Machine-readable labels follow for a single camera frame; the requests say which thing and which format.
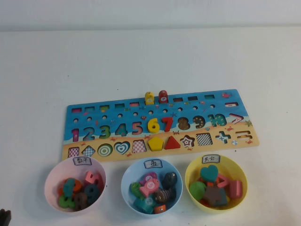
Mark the red wooden fish piece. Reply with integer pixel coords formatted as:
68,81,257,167
158,90,169,104

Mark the pink plastic bowl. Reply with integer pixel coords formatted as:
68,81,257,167
44,157,107,212

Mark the green number three piece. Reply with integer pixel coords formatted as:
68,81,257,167
58,194,76,209

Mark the teal number piece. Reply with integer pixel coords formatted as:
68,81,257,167
63,178,76,198

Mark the brown number eight piece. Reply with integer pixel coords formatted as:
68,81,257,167
74,192,88,211

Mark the orange number piece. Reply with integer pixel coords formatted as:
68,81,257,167
58,180,83,196

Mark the dark blue number nine piece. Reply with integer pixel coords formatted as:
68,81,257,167
84,183,99,205

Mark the pink number five piece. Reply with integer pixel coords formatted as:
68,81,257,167
84,170,104,191

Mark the paper label on pink bowl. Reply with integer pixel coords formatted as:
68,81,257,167
72,156,92,166

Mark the blue plastic bowl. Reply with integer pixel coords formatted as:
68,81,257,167
120,158,183,214

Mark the green wooden fish piece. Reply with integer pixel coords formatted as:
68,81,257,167
129,181,144,200

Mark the teal wooden fish piece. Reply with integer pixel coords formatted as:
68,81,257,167
133,196,156,214

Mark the pink wooden fish piece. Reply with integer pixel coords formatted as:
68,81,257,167
139,178,160,198

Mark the purple wooden fish piece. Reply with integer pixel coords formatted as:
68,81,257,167
139,172,158,186

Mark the orange wooden fish piece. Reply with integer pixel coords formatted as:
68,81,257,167
154,203,167,214

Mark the paper label on blue bowl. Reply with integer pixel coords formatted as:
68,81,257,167
143,160,163,169

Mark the brown wooden fish piece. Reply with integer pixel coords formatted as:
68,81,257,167
154,188,177,204

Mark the blue wooden number puzzle board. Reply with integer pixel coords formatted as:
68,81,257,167
61,89,261,163

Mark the yellow pentagon piece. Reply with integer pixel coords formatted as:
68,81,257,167
147,137,164,152

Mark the black wooden fish piece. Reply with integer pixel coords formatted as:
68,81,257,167
162,171,178,190

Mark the yellow number six piece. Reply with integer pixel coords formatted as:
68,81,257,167
147,117,161,134

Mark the red triangle piece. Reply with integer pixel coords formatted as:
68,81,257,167
164,136,182,150

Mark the yellow wooden fish piece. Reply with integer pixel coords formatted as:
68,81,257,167
144,91,155,105

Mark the red number seven piece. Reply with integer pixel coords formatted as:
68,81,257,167
162,117,174,132

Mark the green circle piece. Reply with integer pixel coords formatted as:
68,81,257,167
189,181,207,201

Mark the yellow plastic bowl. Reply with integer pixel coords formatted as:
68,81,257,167
184,154,248,214

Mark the teal heart piece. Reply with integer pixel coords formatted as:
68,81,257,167
200,164,219,184

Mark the brown star piece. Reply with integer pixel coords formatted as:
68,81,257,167
203,185,223,207

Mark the paper label on yellow bowl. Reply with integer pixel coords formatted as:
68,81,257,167
201,155,221,164

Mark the blue shape piece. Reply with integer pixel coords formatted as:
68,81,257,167
217,189,229,205

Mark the pink greater-than sign piece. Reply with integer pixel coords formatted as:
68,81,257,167
216,173,233,189

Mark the pink rectangle piece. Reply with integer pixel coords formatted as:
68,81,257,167
229,180,243,199

